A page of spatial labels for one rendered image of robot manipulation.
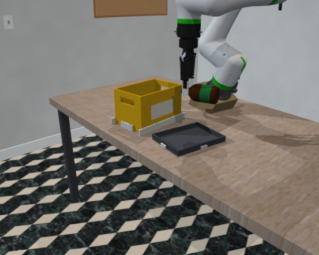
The yellow crate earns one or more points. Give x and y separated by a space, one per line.
144 103

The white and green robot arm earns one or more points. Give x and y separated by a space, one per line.
228 61

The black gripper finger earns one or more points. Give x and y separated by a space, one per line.
185 73
191 68

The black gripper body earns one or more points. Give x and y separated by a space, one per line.
188 46

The brown bottle with green label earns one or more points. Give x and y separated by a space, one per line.
204 93

